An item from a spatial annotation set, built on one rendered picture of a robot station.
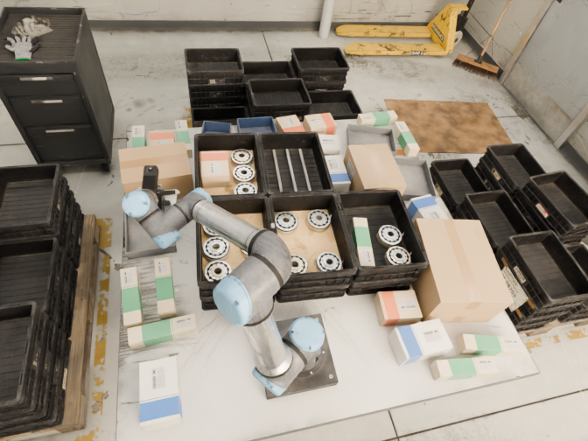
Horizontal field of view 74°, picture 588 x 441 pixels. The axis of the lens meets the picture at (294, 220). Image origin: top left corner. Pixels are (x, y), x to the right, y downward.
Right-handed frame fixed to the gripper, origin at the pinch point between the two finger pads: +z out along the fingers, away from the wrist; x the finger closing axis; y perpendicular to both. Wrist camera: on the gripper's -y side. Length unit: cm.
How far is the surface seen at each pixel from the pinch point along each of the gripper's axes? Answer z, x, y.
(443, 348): -21, 106, 59
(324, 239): 10, 66, 22
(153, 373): -24, 1, 60
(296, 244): 8, 53, 23
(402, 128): 74, 126, -33
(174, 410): -32, 9, 69
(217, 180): 26.3, 20.3, -2.8
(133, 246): 21.9, -15.8, 25.5
